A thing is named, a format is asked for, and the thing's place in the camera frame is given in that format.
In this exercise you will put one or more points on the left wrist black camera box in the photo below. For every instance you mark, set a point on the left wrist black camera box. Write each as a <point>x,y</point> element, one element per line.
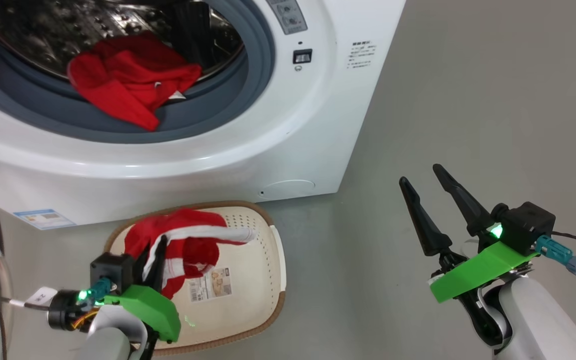
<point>110,272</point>

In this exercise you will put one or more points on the camera teal connector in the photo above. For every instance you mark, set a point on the camera teal connector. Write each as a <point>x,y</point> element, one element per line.
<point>555,252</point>
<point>100,289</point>

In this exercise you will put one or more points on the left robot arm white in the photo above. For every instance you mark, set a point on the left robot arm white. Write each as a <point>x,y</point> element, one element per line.
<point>108,335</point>

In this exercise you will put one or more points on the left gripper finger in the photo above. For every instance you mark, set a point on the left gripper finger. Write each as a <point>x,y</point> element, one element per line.
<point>161,265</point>
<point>144,272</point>

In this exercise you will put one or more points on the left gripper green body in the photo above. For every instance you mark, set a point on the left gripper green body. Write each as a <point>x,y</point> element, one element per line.
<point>155,312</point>

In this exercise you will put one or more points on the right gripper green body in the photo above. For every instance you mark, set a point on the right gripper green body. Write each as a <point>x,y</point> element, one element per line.
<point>483,267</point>

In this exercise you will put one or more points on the white front-load washing machine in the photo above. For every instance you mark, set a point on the white front-load washing machine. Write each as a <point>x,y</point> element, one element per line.
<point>293,125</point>

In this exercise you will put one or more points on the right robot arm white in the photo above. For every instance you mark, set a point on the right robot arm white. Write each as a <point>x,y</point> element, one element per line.
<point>538,320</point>

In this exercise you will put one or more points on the left camera teal connector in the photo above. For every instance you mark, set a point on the left camera teal connector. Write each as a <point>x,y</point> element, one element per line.
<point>100,289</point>

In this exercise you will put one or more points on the stainless steel washer drum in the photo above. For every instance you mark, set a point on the stainless steel washer drum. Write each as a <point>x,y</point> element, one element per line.
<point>68,25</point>

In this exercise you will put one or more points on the cream perforated laundry basket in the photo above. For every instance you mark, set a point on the cream perforated laundry basket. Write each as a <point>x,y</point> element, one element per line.
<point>253,280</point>

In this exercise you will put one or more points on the plain red garment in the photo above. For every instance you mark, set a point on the plain red garment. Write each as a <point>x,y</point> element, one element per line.
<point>128,80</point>

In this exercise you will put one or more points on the white printed product tag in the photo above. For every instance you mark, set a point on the white printed product tag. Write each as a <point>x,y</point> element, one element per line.
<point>210,285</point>

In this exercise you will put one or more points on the grey warning sticker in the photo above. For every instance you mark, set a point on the grey warning sticker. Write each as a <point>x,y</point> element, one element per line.
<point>288,15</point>

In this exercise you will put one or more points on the right camera teal connector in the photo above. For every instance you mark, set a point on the right camera teal connector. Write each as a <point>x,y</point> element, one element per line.
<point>555,252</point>

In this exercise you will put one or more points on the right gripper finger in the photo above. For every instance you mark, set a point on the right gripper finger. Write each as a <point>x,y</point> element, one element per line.
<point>428,227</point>
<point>468,210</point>

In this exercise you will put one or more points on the blue energy label sticker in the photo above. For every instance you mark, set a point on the blue energy label sticker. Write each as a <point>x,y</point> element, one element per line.
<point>43,218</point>

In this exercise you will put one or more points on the round drain filter cover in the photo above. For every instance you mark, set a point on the round drain filter cover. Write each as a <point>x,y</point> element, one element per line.
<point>288,190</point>

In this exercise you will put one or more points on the red garment with white stripes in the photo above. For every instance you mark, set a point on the red garment with white stripes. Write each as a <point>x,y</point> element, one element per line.
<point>193,250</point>

